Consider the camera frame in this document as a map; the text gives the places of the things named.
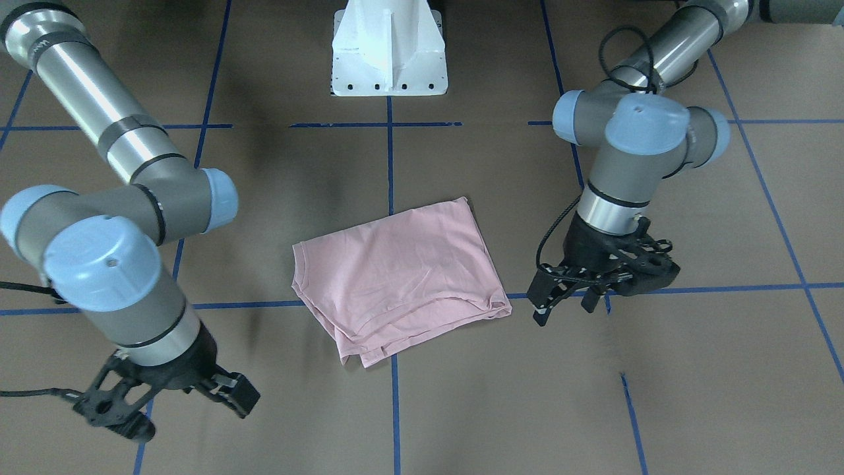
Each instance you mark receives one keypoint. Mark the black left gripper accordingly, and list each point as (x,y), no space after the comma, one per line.
(589,246)

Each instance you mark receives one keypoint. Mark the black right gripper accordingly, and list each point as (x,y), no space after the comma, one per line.
(191,363)

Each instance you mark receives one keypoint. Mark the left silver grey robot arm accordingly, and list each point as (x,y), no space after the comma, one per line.
(644,137)

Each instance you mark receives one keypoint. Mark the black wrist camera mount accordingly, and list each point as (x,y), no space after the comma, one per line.
(645,265)
(115,400)

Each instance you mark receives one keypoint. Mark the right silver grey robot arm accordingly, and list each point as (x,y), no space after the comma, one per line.
(100,251)

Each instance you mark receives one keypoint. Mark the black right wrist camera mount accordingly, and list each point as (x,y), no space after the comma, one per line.
(115,400)

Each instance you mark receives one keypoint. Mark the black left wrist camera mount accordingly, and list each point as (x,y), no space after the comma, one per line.
(645,265)

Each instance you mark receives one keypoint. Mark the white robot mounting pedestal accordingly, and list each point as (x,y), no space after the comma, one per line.
(389,48)

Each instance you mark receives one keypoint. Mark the pink Snoopy t-shirt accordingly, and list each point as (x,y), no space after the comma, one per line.
(384,286)

